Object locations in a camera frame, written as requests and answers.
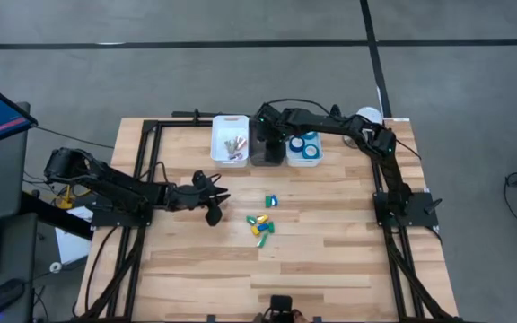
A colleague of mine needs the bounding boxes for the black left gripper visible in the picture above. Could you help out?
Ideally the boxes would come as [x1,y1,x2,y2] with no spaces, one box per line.
[167,181,232,212]

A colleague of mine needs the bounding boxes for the white plastic storage bin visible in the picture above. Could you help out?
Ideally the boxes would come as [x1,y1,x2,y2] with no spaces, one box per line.
[285,129,325,169]
[210,114,250,169]

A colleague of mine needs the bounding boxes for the grey plastic storage bin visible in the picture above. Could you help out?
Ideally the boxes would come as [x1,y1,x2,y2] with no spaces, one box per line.
[248,117,289,168]

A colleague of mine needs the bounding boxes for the black crossbar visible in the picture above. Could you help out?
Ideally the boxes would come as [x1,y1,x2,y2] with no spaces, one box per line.
[171,109,226,120]

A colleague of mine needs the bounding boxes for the white mushroom table lamp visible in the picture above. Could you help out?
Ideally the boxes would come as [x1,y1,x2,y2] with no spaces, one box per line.
[342,106,384,150]

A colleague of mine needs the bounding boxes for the black box device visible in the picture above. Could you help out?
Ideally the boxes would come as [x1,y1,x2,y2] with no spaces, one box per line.
[268,293,294,318]

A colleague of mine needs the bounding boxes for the yellow clamp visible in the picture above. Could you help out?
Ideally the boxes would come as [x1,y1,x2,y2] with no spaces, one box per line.
[56,182,90,211]

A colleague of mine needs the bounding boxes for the white paper sheet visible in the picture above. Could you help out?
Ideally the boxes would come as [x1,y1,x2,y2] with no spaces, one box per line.
[54,205,92,266]

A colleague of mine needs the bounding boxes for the black desk beam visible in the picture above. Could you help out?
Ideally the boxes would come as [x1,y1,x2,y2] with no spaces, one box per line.
[19,191,94,241]

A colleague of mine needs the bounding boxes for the grey side desk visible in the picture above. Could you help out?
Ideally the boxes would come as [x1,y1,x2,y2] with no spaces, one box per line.
[0,101,39,323]

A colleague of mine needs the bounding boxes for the black computer mouse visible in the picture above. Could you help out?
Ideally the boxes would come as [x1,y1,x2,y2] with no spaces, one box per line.
[0,277,27,320]

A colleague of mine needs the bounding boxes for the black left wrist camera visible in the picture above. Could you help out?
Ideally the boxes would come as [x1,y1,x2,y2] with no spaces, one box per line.
[204,202,224,227]

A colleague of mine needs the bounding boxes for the black left table frame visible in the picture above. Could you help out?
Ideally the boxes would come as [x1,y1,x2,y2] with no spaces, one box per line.
[72,117,217,323]

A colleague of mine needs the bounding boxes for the black table frame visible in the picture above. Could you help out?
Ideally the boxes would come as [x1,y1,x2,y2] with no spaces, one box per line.
[369,156,464,323]
[72,117,217,323]

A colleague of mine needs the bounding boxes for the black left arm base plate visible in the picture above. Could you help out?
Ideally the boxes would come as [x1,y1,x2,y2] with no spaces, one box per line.
[89,204,154,229]

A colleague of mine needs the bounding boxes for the black right table frame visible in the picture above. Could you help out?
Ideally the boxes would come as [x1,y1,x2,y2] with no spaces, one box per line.
[369,156,464,323]

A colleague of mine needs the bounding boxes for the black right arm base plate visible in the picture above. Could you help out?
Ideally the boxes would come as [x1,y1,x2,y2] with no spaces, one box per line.
[372,190,441,229]

